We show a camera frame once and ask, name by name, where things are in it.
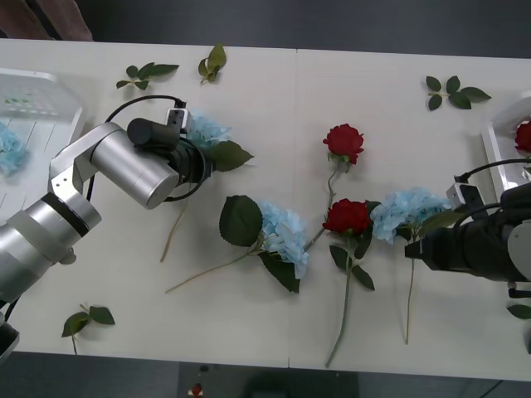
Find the loose yellow-green leaf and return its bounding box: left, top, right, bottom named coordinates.
left=197, top=42, right=227, bottom=86

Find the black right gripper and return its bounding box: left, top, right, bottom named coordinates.
left=404, top=221, right=474, bottom=273

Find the pale blue flower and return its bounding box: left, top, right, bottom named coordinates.
left=0, top=121, right=31, bottom=177
left=370, top=187, right=468, bottom=345
left=164, top=194, right=310, bottom=294
left=160, top=109, right=255, bottom=263

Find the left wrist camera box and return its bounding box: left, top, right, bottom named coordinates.
left=165, top=108, right=192, bottom=134

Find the white box with blue flowers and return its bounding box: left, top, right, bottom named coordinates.
left=0, top=69, right=85, bottom=225

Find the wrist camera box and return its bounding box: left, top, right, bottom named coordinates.
left=446, top=181, right=485, bottom=213
left=165, top=108, right=192, bottom=134

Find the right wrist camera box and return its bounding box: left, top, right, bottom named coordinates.
left=446, top=181, right=485, bottom=213

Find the person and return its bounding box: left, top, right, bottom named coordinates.
left=0, top=0, right=95, bottom=41

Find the red rose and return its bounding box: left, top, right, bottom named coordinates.
left=322, top=197, right=382, bottom=369
left=304, top=123, right=365, bottom=252
left=514, top=119, right=531, bottom=158

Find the loose green leaf twig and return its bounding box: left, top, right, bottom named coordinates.
left=115, top=62, right=180, bottom=91
left=61, top=303, right=116, bottom=356
left=425, top=75, right=493, bottom=111
left=506, top=303, right=531, bottom=321

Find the white box with red roses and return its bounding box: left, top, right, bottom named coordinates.
left=480, top=94, right=531, bottom=196

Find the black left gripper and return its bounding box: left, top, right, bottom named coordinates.
left=168, top=139, right=213, bottom=187

